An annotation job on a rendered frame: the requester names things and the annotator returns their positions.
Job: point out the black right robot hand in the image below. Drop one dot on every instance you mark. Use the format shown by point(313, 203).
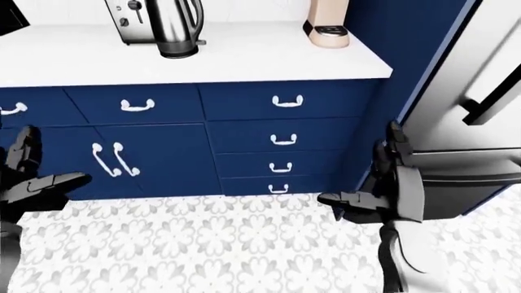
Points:
point(380, 195)

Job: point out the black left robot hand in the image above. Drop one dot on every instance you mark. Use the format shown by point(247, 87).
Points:
point(24, 183)

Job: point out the stainless steel electric kettle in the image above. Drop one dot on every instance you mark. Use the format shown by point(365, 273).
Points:
point(175, 26)

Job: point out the stainless steel refrigerator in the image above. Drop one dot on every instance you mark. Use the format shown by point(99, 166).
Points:
point(460, 107)

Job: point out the blue kitchen cabinet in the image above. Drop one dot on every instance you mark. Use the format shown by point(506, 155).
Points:
point(244, 134)

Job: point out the black microwave corner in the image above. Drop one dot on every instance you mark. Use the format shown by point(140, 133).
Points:
point(10, 13)

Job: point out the beige coffee machine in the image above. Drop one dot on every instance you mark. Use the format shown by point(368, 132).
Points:
point(325, 24)

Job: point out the stainless steel toaster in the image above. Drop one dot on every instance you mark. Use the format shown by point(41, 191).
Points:
point(130, 21)

